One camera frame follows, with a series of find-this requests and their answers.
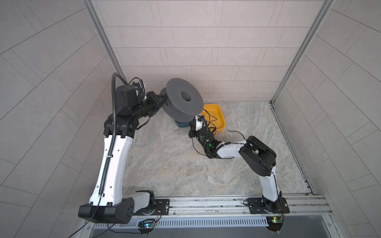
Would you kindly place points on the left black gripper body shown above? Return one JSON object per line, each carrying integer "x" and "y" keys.
{"x": 148, "y": 106}

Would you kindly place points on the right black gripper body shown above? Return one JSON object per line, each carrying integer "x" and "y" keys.
{"x": 199, "y": 135}

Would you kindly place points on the dark grey cable spool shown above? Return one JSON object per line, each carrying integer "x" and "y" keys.
{"x": 183, "y": 102}

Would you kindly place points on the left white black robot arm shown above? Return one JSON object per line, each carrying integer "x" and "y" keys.
{"x": 119, "y": 132}

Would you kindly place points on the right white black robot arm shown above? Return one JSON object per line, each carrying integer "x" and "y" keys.
{"x": 259, "y": 157}

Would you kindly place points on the yellow plastic bin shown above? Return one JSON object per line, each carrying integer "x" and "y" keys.
{"x": 214, "y": 117}

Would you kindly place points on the teal plastic bin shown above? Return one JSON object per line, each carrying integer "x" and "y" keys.
{"x": 182, "y": 125}

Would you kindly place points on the left circuit board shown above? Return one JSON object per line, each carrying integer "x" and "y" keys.
{"x": 147, "y": 224}

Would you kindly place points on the circuit board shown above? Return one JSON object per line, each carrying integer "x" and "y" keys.
{"x": 147, "y": 224}
{"x": 275, "y": 223}

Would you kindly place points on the right circuit board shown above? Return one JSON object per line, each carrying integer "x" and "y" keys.
{"x": 275, "y": 223}

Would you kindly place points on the aluminium mounting rail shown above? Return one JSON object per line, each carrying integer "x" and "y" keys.
{"x": 205, "y": 208}

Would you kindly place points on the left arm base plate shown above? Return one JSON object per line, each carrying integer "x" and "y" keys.
{"x": 160, "y": 206}

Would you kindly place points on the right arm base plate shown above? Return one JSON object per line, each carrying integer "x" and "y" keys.
{"x": 263, "y": 205}

